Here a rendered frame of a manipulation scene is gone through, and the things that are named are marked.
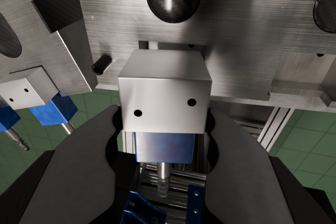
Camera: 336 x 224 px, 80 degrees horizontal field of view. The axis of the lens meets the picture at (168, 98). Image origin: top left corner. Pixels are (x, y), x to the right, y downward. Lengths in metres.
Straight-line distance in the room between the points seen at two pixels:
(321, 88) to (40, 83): 0.28
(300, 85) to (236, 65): 0.07
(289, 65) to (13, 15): 0.27
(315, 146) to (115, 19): 1.61
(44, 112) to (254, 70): 0.25
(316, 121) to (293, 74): 1.32
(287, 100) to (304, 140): 1.32
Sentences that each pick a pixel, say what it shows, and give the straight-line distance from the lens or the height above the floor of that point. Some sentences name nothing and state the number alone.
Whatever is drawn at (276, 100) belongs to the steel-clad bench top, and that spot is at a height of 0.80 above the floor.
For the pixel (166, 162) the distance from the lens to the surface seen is 0.16.
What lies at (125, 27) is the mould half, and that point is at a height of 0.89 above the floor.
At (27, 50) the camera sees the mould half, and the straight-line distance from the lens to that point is 0.28.
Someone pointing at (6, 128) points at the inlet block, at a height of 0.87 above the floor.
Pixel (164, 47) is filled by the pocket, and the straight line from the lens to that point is 0.19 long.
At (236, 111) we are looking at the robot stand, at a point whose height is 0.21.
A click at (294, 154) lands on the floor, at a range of 1.71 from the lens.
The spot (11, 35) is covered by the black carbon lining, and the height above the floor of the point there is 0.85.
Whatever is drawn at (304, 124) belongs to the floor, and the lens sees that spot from 1.52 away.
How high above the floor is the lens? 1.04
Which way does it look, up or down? 53 degrees down
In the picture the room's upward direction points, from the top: 165 degrees counter-clockwise
